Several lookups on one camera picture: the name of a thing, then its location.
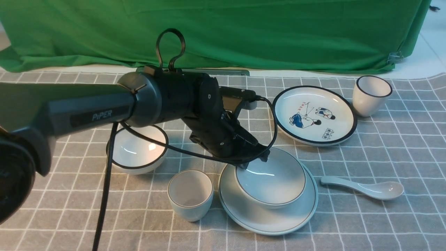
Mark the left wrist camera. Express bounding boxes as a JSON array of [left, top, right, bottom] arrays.
[[220, 86, 257, 113]]

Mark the grey metal bar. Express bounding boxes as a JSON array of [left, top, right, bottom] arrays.
[[136, 66, 250, 76]]

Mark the metal clip on backdrop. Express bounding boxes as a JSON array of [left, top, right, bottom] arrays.
[[386, 51, 404, 64]]

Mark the cartoon plate black rim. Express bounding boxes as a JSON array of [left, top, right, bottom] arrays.
[[273, 85, 358, 146]]

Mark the black rimmed white cup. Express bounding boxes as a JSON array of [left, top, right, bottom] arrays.
[[352, 76, 393, 117]]

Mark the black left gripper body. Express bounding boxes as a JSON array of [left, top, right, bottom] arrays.
[[182, 112, 270, 165]]

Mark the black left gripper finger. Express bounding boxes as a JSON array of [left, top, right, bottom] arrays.
[[237, 161, 249, 170]]

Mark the pale green rimmed bowl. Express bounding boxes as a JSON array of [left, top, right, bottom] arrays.
[[234, 147, 307, 209]]

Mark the plain white ceramic spoon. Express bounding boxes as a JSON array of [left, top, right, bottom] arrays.
[[320, 176, 405, 200]]

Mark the pale green large plate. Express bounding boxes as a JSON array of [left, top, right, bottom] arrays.
[[218, 160, 318, 236]]

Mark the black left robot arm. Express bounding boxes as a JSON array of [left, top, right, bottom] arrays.
[[0, 67, 271, 222]]

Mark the black rimmed white bowl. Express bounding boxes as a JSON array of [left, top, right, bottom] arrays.
[[113, 128, 167, 175]]

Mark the pale green cup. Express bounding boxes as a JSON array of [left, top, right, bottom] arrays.
[[167, 169, 214, 222]]

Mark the green backdrop cloth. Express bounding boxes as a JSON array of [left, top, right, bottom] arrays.
[[0, 0, 430, 74]]

